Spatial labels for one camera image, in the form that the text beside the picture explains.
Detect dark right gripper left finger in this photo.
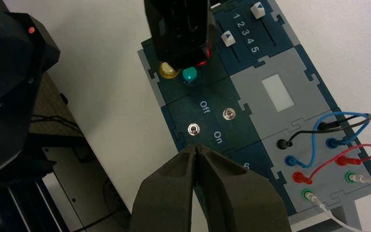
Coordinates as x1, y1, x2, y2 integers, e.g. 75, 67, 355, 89
130, 144, 198, 232

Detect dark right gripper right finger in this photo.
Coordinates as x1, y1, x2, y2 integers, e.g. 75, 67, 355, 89
197, 145, 292, 232

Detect finger of the glossy black left gripper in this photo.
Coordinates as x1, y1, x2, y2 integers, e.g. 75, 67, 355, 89
188, 0, 217, 53
143, 0, 205, 70

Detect red push button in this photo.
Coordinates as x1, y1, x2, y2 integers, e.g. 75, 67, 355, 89
197, 47, 213, 67

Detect yellow push button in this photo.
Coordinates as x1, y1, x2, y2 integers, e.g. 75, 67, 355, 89
158, 61, 180, 79

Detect green push button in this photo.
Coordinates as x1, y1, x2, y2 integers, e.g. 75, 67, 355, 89
181, 66, 200, 86

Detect white slider knob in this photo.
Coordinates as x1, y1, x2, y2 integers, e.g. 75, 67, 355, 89
250, 2, 267, 19
220, 30, 237, 48

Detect blue grey task board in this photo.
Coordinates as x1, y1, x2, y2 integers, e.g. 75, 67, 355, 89
137, 0, 371, 232

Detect white rectangular display panel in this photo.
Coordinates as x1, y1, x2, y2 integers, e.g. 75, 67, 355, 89
261, 73, 295, 113

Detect dark perforated mesh panel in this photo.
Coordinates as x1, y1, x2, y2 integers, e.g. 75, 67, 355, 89
29, 72, 87, 138

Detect red banana plug cable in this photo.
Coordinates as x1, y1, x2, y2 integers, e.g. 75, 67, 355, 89
292, 144, 371, 186

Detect blue banana plug cable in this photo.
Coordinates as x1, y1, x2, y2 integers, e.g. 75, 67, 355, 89
285, 111, 371, 169

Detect black banana plug cable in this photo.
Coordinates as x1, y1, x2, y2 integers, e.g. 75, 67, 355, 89
276, 113, 371, 150

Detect white banana plug cable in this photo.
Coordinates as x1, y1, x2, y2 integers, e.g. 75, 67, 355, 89
344, 171, 371, 184
301, 188, 367, 232

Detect silver toggle switch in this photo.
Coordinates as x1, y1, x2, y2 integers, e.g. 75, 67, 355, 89
187, 123, 201, 136
223, 108, 237, 121

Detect grey metal base plate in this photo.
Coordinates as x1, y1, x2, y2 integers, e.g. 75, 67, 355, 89
41, 146, 132, 232

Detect thin black cable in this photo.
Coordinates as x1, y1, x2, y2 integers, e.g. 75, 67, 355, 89
30, 115, 86, 133

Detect black aluminium frame rail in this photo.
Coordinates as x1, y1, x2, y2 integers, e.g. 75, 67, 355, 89
0, 173, 72, 232

